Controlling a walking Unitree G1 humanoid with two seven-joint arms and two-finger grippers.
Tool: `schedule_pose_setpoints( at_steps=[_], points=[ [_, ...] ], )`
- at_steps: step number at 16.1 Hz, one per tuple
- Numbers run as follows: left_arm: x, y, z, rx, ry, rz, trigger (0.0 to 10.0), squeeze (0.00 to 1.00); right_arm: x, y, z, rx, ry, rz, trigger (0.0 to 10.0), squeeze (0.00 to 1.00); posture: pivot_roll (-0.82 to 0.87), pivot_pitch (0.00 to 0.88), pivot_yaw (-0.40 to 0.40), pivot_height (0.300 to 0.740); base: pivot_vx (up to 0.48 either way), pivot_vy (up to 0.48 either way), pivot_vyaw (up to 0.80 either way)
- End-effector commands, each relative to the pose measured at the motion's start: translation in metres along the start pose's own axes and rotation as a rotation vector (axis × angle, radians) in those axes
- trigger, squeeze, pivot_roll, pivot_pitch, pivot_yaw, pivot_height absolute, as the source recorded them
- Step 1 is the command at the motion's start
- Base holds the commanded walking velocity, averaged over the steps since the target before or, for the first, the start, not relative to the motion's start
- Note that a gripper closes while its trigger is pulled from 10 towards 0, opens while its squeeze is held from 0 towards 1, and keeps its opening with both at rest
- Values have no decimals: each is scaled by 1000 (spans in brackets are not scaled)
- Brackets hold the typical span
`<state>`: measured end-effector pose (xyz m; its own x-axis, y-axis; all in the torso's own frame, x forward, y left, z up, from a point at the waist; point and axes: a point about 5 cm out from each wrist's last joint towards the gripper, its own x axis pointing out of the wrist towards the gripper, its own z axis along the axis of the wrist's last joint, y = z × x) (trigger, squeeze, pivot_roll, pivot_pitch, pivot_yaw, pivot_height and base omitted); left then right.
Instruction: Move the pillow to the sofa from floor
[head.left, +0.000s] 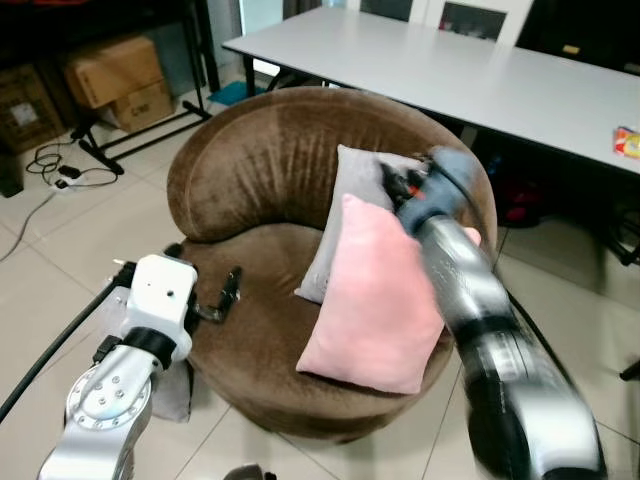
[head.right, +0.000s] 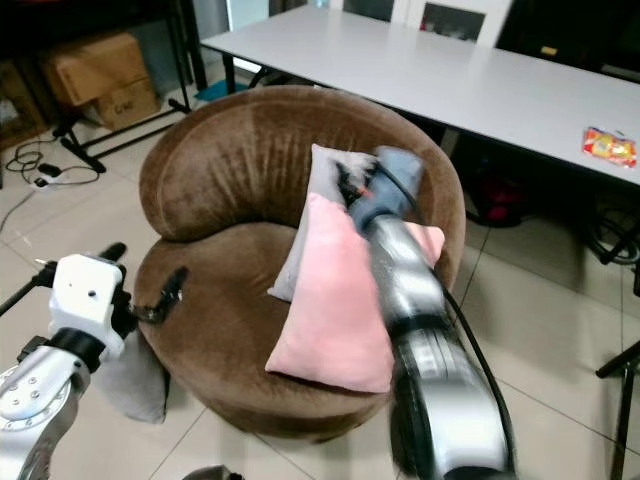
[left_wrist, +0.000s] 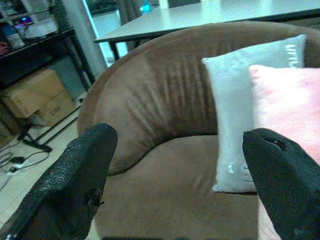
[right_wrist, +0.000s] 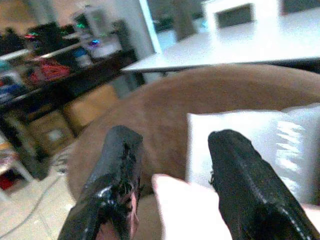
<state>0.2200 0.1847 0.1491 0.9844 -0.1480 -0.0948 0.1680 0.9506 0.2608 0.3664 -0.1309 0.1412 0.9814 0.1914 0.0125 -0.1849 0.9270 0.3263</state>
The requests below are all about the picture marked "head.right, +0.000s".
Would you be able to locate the pink pillow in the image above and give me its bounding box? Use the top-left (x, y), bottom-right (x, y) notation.
top-left (265, 192), bottom-right (447, 394)

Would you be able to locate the black floor cable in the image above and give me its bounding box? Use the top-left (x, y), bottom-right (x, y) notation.
top-left (0, 138), bottom-right (103, 236)

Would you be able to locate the dark labelled cardboard box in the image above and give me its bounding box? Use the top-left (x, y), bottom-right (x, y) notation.
top-left (0, 60), bottom-right (51, 147)

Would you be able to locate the long white table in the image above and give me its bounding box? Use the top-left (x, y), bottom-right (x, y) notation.
top-left (202, 5), bottom-right (640, 187)

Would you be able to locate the black tripod stand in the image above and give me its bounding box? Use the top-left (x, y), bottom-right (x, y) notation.
top-left (596, 338), bottom-right (640, 480)

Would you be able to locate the red appliance under table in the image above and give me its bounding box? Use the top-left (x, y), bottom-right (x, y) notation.
top-left (468, 168), bottom-right (533, 228)

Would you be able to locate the small cardboard box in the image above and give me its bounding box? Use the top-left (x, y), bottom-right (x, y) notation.
top-left (90, 80), bottom-right (162, 132)

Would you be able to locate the white chair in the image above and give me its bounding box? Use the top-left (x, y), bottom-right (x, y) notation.
top-left (325, 0), bottom-right (517, 48)

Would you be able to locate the brown round velvet sofa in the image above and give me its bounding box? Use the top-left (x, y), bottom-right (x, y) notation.
top-left (138, 85), bottom-right (467, 444)

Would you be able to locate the large cardboard box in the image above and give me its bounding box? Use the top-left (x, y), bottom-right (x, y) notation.
top-left (44, 32), bottom-right (151, 107)

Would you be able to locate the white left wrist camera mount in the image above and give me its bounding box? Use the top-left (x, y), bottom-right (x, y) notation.
top-left (50, 254), bottom-right (129, 337)

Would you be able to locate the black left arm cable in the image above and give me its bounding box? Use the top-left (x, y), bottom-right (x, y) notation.
top-left (0, 260), bottom-right (61, 317)

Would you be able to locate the red yellow snack packet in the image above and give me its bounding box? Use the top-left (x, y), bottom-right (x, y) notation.
top-left (582, 126), bottom-right (639, 169)

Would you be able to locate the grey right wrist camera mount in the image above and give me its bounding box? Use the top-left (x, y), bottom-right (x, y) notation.
top-left (370, 147), bottom-right (426, 213)

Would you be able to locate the black metal rack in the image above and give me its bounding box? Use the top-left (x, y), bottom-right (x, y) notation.
top-left (0, 0), bottom-right (193, 173)

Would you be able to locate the grey pillow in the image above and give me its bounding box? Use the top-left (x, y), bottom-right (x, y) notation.
top-left (268, 143), bottom-right (381, 301)
top-left (100, 330), bottom-right (172, 424)

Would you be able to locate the blue floor mat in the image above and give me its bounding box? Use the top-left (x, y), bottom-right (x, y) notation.
top-left (194, 80), bottom-right (243, 103)

